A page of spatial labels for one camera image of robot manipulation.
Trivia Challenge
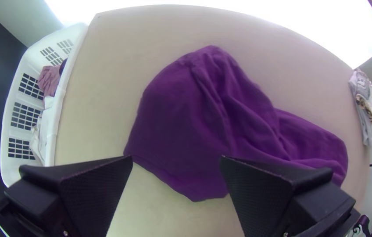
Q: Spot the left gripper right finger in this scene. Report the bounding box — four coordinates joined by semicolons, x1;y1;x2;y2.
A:
220;155;360;237

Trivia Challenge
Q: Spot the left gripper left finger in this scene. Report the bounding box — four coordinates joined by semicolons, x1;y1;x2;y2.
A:
4;155;133;237

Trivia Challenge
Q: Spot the dark t-shirt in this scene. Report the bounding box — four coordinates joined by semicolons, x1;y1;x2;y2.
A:
123;45;349;202

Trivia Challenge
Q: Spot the white laundry basket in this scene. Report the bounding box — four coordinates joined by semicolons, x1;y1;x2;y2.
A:
0;22;89;187

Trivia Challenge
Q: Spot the heap of pink white clothes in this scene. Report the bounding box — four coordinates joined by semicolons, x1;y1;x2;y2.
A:
29;58;68;167

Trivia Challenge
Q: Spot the heap of white patterned clothes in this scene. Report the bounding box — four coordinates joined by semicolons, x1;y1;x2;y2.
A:
348;68;372;148

